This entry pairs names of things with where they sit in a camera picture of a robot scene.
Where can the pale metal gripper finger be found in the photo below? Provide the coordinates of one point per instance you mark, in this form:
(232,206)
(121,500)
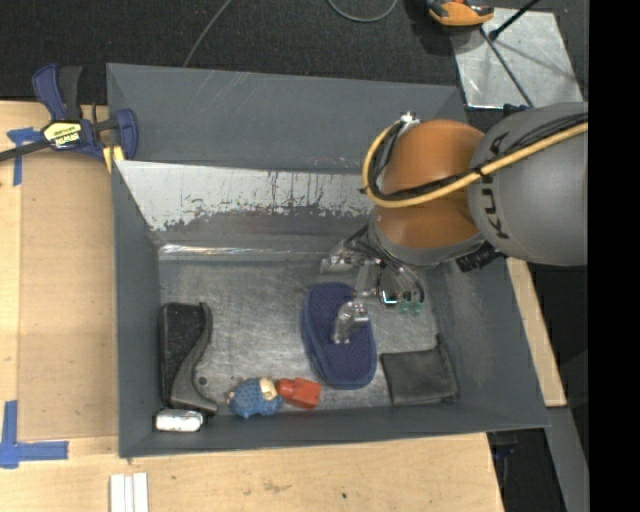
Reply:
(336,262)
(347,322)

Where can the dark blue mesh shoe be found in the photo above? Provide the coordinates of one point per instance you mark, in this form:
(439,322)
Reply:
(350,365)

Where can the red toy block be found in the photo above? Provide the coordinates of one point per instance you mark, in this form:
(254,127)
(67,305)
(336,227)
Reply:
(302,393)

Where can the blue knitted toy animal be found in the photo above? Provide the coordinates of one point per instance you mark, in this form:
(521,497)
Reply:
(252,400)

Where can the grey metal bin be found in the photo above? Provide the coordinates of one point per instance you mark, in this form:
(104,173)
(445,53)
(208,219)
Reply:
(250,125)

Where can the white and blue packet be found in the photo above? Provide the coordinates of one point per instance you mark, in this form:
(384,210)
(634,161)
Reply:
(177,420)

